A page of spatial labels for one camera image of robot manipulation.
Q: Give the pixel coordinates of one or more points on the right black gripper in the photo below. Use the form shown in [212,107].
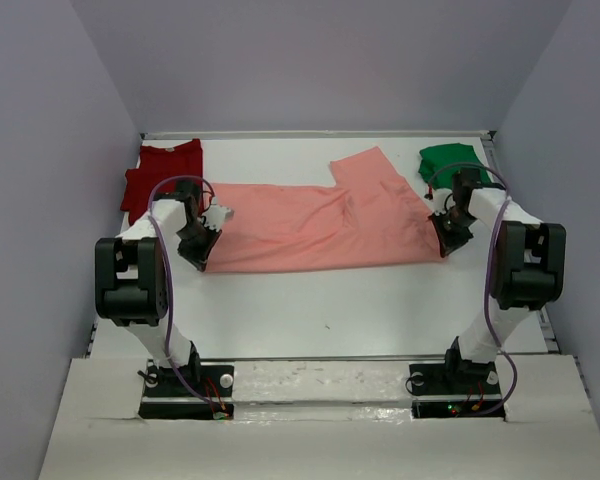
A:
[449,243]

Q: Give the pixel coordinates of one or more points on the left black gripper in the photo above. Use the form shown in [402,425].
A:
[198,257]

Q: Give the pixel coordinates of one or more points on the pink t-shirt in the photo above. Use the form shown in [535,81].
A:
[370,217]

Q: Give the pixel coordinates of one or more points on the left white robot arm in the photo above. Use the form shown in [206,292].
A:
[134,286]

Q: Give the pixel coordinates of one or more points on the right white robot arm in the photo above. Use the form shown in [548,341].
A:
[525,268]

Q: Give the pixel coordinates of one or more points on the green t-shirt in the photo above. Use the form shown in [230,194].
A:
[434,158]

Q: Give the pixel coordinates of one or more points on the red folded t-shirt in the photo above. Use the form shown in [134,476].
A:
[156,165]

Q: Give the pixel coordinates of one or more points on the white cardboard front cover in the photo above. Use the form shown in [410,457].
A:
[323,420]

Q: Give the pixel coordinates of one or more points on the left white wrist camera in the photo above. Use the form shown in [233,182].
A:
[216,216]

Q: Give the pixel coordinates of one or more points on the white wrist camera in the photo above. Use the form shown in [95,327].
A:
[216,216]
[431,193]

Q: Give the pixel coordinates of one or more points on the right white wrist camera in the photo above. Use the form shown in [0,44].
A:
[431,193]

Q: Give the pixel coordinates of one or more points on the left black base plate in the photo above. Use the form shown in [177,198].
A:
[165,397]

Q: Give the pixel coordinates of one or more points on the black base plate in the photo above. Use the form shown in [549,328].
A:
[436,395]
[165,397]

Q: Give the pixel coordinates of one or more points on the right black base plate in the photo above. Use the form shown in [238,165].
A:
[436,395]

